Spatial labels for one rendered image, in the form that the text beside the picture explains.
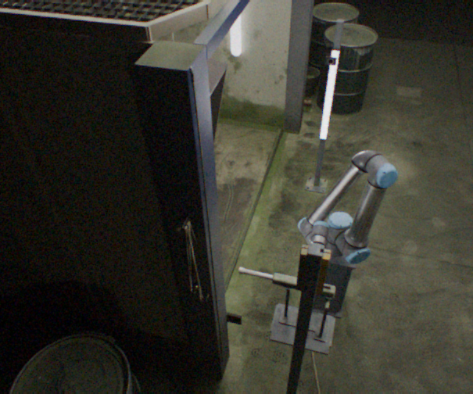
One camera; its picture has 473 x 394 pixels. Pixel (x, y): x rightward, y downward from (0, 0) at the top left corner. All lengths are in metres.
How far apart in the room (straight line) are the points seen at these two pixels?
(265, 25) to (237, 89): 0.79
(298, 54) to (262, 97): 0.64
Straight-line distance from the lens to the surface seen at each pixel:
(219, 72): 2.72
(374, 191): 2.38
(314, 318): 2.47
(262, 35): 4.48
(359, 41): 5.07
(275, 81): 4.66
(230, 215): 3.94
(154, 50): 1.51
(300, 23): 4.35
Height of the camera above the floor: 2.92
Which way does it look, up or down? 44 degrees down
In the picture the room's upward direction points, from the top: 2 degrees counter-clockwise
